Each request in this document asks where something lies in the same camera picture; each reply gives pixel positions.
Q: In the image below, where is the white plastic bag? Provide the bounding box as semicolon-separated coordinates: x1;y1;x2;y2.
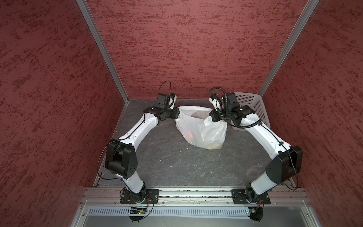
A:
175;106;227;150

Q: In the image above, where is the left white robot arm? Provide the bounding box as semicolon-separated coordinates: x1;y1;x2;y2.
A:
105;107;180;203

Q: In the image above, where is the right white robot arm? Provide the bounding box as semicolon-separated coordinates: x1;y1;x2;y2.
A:
209;106;303;204

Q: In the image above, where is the white perforated plastic basket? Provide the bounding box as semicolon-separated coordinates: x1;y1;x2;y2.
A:
234;92;270;129

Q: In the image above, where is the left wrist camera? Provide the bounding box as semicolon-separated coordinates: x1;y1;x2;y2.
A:
155;93;177;109

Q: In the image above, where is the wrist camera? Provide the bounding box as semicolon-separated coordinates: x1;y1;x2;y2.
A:
155;93;177;109
209;93;240;113

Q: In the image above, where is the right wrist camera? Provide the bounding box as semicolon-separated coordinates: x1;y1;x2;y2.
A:
209;93;240;113

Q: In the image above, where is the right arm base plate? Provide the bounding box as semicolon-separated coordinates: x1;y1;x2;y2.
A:
231;189;271;205

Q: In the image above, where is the right aluminium corner post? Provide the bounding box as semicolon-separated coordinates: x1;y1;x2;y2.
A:
258;0;319;96

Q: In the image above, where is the aluminium corner post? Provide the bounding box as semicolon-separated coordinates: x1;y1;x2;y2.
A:
76;0;130;105
258;0;319;96

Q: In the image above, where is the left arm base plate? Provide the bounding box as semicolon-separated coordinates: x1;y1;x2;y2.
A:
120;189;160;205

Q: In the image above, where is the aluminium front rail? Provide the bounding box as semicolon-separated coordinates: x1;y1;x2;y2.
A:
80;186;312;207

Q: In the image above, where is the white slotted cable duct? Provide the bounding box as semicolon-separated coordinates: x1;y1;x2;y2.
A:
87;206;250;219

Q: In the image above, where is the left aluminium corner post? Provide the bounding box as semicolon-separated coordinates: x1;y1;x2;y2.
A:
76;0;130;105

